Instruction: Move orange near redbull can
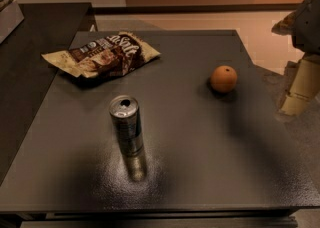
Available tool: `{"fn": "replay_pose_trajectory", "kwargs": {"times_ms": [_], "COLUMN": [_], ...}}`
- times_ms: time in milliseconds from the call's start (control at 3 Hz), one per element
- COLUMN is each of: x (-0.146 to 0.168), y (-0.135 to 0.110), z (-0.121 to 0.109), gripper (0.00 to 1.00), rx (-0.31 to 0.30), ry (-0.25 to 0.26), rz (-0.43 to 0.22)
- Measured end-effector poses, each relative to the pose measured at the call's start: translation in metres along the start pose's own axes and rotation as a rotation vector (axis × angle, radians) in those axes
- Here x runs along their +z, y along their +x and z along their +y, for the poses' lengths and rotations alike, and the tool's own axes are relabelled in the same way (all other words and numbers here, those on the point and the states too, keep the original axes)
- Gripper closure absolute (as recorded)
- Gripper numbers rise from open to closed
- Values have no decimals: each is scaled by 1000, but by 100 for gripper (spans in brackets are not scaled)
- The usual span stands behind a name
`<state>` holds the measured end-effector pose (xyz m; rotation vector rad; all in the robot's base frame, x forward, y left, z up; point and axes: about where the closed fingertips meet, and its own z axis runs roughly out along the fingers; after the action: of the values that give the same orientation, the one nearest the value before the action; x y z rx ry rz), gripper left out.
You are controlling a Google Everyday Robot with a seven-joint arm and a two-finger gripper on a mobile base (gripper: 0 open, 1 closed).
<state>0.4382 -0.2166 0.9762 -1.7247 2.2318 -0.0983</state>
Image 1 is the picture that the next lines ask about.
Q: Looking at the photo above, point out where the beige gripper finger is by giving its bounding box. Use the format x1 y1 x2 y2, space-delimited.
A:
271 11 296 36
280 53 320 116

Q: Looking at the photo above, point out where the orange fruit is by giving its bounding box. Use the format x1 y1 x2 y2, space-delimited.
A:
210 65 238 93

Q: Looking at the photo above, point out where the silver redbull can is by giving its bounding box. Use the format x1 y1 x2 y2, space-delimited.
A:
109 95 143 156

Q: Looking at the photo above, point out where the brown chip bag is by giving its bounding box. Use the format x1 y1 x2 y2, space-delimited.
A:
42 32 160 79

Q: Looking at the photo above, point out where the grey box at left edge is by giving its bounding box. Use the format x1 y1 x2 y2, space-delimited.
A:
0 0 24 44

